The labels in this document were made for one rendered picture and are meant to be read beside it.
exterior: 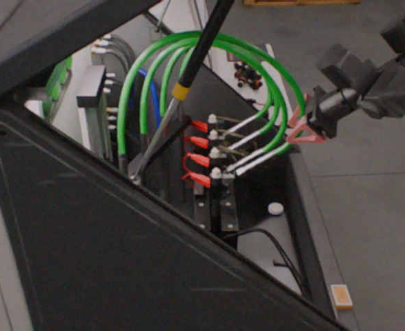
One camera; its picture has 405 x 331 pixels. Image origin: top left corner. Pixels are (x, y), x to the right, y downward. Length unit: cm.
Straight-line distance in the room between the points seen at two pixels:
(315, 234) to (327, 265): 10
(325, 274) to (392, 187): 199
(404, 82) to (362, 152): 248
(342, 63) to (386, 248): 183
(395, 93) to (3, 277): 67
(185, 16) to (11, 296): 78
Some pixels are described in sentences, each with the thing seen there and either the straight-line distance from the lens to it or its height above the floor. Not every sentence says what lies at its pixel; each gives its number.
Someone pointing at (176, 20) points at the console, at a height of 132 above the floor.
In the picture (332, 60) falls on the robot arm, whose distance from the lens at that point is 97.
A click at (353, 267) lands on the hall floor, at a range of 256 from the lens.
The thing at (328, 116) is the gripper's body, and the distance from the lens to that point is 104.
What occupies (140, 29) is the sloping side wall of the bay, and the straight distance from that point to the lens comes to 132.
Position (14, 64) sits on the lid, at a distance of 64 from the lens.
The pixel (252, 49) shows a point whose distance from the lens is 100.
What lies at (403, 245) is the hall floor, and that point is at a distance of 275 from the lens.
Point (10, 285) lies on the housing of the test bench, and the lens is 90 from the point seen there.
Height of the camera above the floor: 176
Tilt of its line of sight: 35 degrees down
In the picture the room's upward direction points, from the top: straight up
